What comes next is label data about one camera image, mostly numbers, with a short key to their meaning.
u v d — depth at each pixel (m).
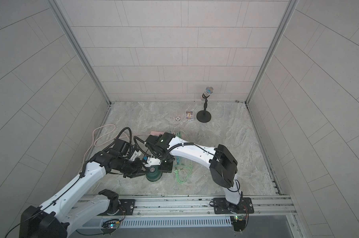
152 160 0.67
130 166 0.65
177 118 1.08
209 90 0.85
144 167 0.71
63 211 0.40
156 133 0.97
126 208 0.71
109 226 0.65
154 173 0.72
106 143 0.93
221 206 0.72
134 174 0.66
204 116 1.08
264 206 0.72
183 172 0.83
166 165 0.65
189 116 1.06
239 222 0.69
